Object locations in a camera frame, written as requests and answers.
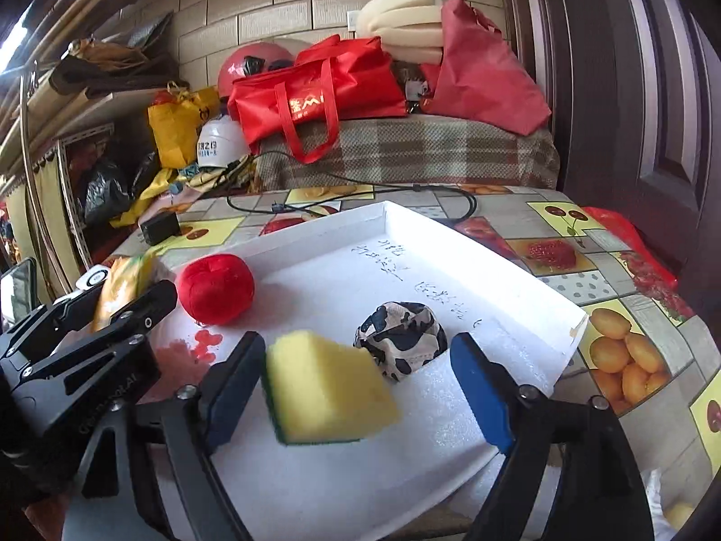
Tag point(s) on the white plastic bag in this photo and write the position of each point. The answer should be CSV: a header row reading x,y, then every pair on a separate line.
x,y
656,496

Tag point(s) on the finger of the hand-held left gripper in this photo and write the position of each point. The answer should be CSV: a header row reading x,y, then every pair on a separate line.
x,y
101,383
141,303

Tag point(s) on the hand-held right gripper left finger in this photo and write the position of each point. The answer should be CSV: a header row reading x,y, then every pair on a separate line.
x,y
232,400

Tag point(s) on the red cloth bag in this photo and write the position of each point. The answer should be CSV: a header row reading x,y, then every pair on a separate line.
x,y
484,70

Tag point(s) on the black plastic bag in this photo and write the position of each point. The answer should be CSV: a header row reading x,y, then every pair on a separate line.
x,y
104,187

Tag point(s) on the cream foam pieces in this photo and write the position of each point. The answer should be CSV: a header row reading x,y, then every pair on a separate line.
x,y
401,21

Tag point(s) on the yellow shopping bag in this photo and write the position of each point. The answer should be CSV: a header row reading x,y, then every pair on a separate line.
x,y
179,124

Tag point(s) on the red tote bag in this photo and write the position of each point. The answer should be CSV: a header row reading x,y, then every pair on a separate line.
x,y
318,96

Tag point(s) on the metal shelf rack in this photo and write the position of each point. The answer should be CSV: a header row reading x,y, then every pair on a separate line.
x,y
62,180

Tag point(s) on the white foam tray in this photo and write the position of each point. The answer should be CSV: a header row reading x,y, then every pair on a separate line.
x,y
394,282

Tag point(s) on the black power adapter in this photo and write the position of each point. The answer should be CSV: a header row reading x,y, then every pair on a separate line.
x,y
159,227

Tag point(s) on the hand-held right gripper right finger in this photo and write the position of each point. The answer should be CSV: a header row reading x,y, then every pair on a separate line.
x,y
479,394

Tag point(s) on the white helmet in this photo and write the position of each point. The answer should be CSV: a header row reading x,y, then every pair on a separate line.
x,y
219,143

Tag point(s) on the dark wooden door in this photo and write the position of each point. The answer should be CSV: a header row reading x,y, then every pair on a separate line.
x,y
636,84

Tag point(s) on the red plush ball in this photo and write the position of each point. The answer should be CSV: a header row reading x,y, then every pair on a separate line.
x,y
216,288

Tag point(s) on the yellow sponge with green scrub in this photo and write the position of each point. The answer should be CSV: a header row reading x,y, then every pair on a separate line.
x,y
329,389

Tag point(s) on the cow print cloth ball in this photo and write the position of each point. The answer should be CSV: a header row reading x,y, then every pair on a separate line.
x,y
401,339

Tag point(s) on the pink helmet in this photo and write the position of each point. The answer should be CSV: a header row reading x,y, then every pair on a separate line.
x,y
250,65

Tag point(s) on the plaid blanket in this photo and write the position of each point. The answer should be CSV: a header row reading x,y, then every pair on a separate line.
x,y
417,152

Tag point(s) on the yellow orange packet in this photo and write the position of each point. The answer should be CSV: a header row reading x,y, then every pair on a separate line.
x,y
121,284

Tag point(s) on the crumpled red plastic bag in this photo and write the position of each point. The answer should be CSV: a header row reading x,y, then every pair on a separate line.
x,y
636,248

